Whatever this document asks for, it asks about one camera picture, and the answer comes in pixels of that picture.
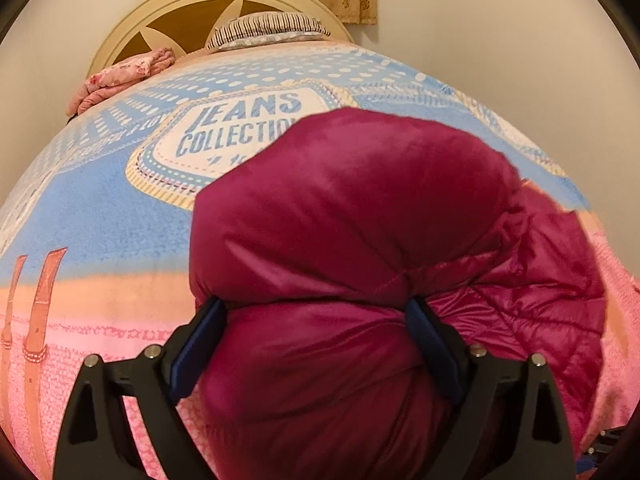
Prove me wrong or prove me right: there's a magenta puffer jacket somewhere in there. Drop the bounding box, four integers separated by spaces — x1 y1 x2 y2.
189 107 608 480

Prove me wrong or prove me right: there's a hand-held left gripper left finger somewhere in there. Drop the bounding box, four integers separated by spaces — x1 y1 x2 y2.
52 296 228 480

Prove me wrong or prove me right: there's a blue and pink printed blanket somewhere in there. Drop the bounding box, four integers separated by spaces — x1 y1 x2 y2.
0 40 640 480

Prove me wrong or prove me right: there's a pink floral folded quilt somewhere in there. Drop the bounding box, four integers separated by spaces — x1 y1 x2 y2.
66 47 176 117

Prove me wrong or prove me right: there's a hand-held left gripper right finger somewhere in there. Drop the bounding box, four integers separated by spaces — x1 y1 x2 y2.
404 297 576 480

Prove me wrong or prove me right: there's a striped pillow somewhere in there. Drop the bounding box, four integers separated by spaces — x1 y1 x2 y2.
206 13 332 52

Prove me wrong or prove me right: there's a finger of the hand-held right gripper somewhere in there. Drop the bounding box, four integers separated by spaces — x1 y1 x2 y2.
575 427 628 463

